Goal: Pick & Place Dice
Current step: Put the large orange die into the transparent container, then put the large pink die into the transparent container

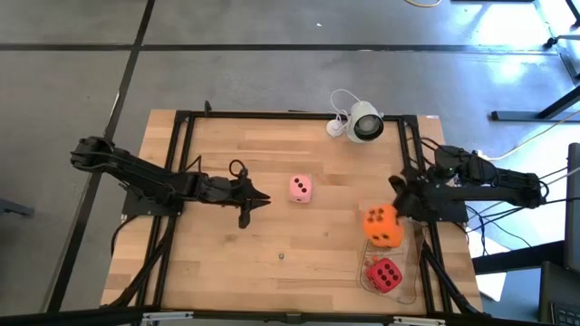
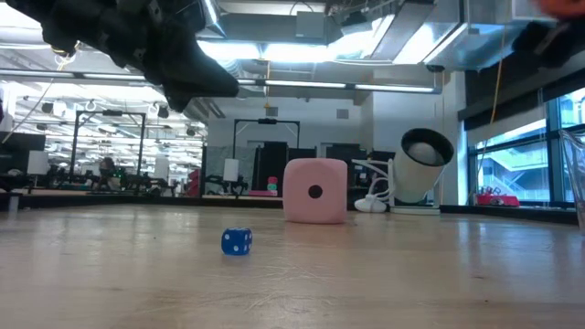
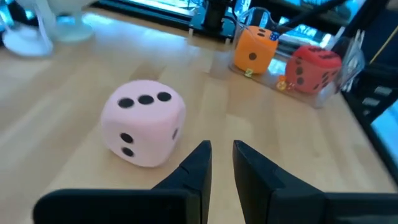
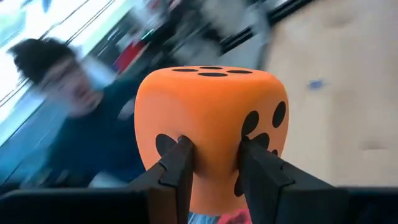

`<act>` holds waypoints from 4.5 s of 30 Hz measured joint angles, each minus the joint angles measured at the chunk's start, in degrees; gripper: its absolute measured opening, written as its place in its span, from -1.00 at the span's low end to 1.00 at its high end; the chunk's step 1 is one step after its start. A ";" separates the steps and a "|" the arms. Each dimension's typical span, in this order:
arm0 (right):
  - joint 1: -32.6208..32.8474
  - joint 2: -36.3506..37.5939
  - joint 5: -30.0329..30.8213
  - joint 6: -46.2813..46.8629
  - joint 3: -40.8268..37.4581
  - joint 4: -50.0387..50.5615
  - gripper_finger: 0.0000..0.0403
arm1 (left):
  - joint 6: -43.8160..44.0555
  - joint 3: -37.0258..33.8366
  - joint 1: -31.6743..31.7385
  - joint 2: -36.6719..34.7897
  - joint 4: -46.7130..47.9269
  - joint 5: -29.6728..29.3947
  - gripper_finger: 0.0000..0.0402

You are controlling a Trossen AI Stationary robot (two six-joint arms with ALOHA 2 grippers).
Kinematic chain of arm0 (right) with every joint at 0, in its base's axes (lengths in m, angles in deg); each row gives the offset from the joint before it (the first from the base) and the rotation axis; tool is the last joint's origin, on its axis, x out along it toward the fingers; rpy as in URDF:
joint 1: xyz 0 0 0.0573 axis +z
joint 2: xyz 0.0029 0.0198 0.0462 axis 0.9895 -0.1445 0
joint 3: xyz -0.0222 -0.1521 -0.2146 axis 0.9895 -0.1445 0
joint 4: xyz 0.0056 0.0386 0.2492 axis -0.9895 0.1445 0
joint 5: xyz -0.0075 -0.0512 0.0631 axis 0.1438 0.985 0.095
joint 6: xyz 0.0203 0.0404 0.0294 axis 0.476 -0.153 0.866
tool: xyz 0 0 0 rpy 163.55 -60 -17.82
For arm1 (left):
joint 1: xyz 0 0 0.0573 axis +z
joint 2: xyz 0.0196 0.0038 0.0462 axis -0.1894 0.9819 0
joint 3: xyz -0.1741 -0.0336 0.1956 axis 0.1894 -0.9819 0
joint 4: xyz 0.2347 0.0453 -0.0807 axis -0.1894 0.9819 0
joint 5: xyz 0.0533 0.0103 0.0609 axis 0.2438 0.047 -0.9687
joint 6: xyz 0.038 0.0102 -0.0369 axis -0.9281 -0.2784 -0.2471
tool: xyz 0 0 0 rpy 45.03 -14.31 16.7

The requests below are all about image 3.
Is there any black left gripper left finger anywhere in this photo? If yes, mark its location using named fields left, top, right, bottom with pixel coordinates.
left=32, top=139, right=213, bottom=224

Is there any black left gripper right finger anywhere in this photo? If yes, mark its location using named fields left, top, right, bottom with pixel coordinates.
left=232, top=139, right=398, bottom=224

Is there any large pink foam die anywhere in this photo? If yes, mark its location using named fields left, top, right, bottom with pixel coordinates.
left=99, top=79, right=187, bottom=168

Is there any large red foam die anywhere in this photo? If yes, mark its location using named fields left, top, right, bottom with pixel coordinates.
left=285, top=45, right=343, bottom=95

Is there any large orange foam die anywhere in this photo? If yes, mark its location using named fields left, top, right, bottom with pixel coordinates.
left=233, top=26, right=279, bottom=75

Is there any black drawer cabinet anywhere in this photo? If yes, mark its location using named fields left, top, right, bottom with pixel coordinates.
left=341, top=62, right=398, bottom=131

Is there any clear plastic tray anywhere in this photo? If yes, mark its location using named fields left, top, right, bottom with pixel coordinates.
left=228, top=6, right=367, bottom=110

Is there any white round puck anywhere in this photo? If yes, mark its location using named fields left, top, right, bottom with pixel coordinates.
left=1, top=26, right=54, bottom=58

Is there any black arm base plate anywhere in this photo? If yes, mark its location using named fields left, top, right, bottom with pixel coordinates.
left=188, top=14, right=238, bottom=40

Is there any white round camera device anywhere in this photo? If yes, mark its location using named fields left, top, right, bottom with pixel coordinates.
left=46, top=0, right=95, bottom=44

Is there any white device cable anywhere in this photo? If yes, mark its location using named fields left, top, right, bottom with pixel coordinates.
left=30, top=0, right=52, bottom=47

